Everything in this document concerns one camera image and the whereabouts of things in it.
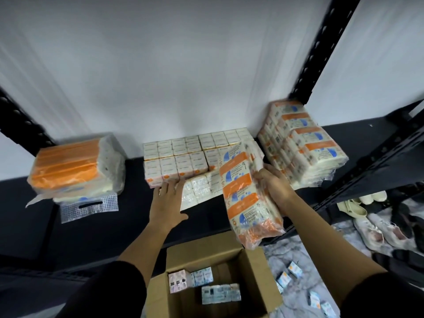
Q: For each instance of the person's right hand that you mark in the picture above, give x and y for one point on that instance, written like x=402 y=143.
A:
x=278 y=190

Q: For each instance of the person's left hand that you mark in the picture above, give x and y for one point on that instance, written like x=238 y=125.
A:
x=165 y=203

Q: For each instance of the person's right fingers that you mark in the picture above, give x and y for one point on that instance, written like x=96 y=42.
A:
x=263 y=178

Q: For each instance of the person's left thumb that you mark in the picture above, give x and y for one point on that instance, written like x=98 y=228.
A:
x=182 y=217

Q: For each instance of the orange white tissue pack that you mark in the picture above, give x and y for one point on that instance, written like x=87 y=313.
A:
x=243 y=201

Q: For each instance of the person's left forearm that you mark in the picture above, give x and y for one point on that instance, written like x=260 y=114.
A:
x=145 y=250

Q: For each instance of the person's right forearm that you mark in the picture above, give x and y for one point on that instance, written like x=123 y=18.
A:
x=328 y=251

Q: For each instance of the white tissue packet bundle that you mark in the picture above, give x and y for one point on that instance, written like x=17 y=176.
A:
x=200 y=188

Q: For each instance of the stack of orange white tissue bundles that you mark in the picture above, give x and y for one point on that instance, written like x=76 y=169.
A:
x=304 y=145

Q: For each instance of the row of small white tissue packets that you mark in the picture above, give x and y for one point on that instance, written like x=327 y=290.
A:
x=179 y=158

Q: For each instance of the blue white tissue packet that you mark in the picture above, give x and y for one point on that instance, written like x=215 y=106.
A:
x=202 y=276

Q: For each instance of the pink white tissue packet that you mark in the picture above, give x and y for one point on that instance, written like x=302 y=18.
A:
x=179 y=281

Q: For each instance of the black metal shelf rack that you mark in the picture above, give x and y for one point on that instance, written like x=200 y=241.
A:
x=99 y=235

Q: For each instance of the wrapped blue white packet block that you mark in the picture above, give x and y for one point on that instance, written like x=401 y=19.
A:
x=221 y=293

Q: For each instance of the beige slipper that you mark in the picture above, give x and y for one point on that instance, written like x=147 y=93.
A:
x=352 y=208
x=373 y=197

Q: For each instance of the small blue orange tissue packet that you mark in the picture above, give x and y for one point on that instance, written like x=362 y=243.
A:
x=284 y=279
x=328 y=310
x=279 y=288
x=314 y=300
x=294 y=269

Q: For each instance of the brown cardboard box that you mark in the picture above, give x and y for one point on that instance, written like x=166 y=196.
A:
x=258 y=278

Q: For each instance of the black left sleeve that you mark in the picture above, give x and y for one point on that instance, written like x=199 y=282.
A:
x=106 y=294

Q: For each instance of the black sleeve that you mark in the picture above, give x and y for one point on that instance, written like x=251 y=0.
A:
x=384 y=296
x=106 y=294

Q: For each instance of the white sneaker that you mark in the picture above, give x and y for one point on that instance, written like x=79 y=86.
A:
x=369 y=233
x=394 y=230

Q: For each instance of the black shoe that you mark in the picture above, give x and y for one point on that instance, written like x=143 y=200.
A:
x=409 y=218

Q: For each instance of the black right sleeve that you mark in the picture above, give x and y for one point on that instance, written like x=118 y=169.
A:
x=384 y=296

